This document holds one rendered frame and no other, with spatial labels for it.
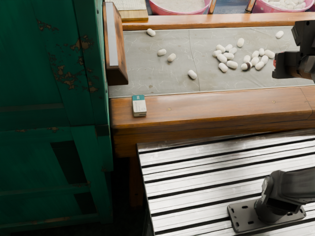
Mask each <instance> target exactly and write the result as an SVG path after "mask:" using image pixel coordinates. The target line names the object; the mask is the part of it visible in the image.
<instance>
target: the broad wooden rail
mask: <svg viewBox="0 0 315 236"><path fill-rule="evenodd" d="M145 103H146V110H147V115H146V116H138V117H134V114H133V106H132V97H124V98H111V99H110V100H109V113H110V128H111V137H112V149H113V156H114V158H123V157H134V156H137V154H136V143H144V142H155V141H165V140H181V139H192V138H203V137H214V136H225V135H237V134H246V133H261V134H275V133H283V132H289V131H295V130H301V129H307V128H315V86H300V87H286V88H264V89H249V90H235V91H219V92H205V93H190V94H175V95H160V96H145ZM262 132H270V133H262ZM261 134H258V135H261Z"/></svg>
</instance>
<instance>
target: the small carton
mask: <svg viewBox="0 0 315 236"><path fill-rule="evenodd" d="M132 106H133V114H134V117H138V116H146V115H147V110H146V103H145V97H144V95H132Z"/></svg>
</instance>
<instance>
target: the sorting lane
mask: <svg viewBox="0 0 315 236"><path fill-rule="evenodd" d="M292 27H293V26H276V27H245V28H215V29H170V30H154V31H155V33H156V34H155V36H153V37H152V36H151V35H149V34H148V33H147V30H140V31H123V38H124V50H125V58H126V66H127V75H128V85H117V86H108V95H109V100H110V99H111V98H124V97H132V95H144V96H160V95H175V94H190V93H205V92H219V91H235V90H249V89H270V88H286V87H300V86H315V84H314V82H313V80H309V79H304V78H289V79H275V78H272V71H274V69H275V67H274V66H273V60H274V59H275V57H273V58H269V57H268V62H267V64H265V65H264V66H263V67H262V68H261V69H259V70H257V69H256V68H255V66H252V67H251V68H250V69H247V70H242V69H241V65H242V64H244V63H243V60H244V57H245V56H247V55H248V56H250V61H249V62H251V60H252V59H253V58H252V54H253V53H254V51H259V49H261V48H263V49H264V51H266V50H270V51H271V52H273V53H274V54H275V53H277V52H278V53H279V52H283V51H299V50H300V46H297V45H296V43H295V41H294V38H293V34H292V31H291V29H292ZM279 31H283V33H284V34H283V36H282V37H281V38H276V34H277V33H278V32H279ZM240 38H243V39H244V44H243V46H242V47H238V46H237V42H238V40H239V39H240ZM229 44H231V45H232V48H234V47H235V48H236V49H237V51H236V53H234V54H233V55H234V58H233V59H232V60H230V59H227V61H226V62H225V63H224V64H225V65H226V66H227V62H228V61H234V62H236V63H237V64H238V67H237V68H231V67H229V66H227V68H228V70H227V71H226V72H223V71H222V70H221V69H220V68H219V64H220V63H221V61H219V60H218V57H214V56H213V55H212V54H213V52H214V51H217V49H216V46H217V45H221V46H223V47H224V48H225V47H226V46H228V45H229ZM162 49H165V50H166V54H164V55H161V56H159V55H158V54H157V52H158V51H159V50H162ZM172 53H174V54H175V55H176V58H175V59H174V60H173V61H171V62H170V61H168V59H167V58H168V57H169V56H170V55H171V54H172ZM189 70H193V71H194V72H195V73H196V75H197V77H196V78H195V79H192V78H191V77H190V76H189V75H188V72H189Z"/></svg>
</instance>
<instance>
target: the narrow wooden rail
mask: <svg viewBox="0 0 315 236"><path fill-rule="evenodd" d="M148 17H149V19H148V20H139V21H122V29H123V31H140V30H148V29H152V30H184V29H215V28H245V27H276V26H294V25H295V22H296V21H303V20H315V12H295V13H257V14H212V15H153V16H148Z"/></svg>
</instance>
